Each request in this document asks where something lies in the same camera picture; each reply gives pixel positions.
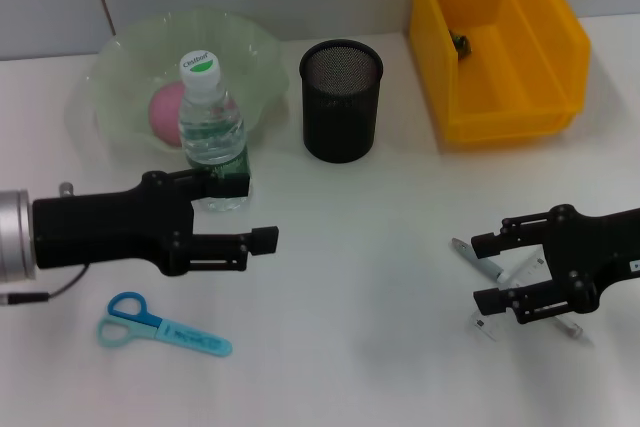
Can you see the clear green-label water bottle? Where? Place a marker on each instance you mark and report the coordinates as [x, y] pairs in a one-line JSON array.
[[210, 122]]

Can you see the grey clear pen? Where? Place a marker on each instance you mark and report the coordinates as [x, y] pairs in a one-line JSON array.
[[467, 251]]

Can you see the black mesh pen holder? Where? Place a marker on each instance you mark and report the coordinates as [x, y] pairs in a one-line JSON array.
[[340, 117]]

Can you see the green glass fruit plate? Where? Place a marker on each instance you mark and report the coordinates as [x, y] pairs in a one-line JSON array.
[[125, 62]]

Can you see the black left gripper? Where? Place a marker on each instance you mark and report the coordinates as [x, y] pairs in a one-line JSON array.
[[110, 227]]

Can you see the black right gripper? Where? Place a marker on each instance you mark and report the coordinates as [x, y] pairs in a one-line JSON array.
[[590, 247]]

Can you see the yellow plastic bin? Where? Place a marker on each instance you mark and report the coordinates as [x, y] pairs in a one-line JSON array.
[[525, 77]]

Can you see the transparent plastic ruler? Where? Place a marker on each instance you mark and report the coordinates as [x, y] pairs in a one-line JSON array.
[[530, 267]]

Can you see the blue capped scissors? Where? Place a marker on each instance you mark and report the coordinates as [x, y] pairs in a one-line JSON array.
[[185, 337]]

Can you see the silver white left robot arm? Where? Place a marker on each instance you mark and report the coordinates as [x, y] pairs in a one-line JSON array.
[[15, 237]]

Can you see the green plastic scrap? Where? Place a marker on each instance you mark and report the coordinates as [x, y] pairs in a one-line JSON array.
[[461, 43]]

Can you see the pink toy peach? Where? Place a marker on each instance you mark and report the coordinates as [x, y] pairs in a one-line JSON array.
[[162, 117]]

